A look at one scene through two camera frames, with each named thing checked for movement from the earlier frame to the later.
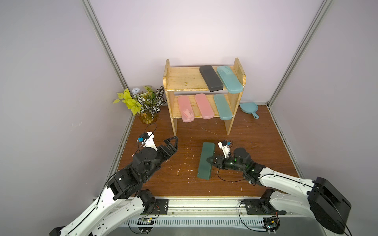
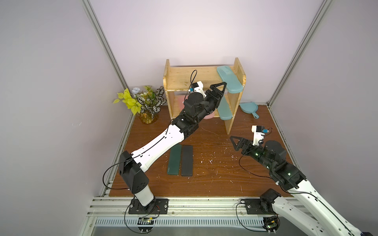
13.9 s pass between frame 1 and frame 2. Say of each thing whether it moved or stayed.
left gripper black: moved
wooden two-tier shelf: stayed
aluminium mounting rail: stayed
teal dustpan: stayed
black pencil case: moved
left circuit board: stayed
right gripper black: moved
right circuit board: stayed
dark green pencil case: moved
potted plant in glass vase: stayed
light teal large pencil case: stayed
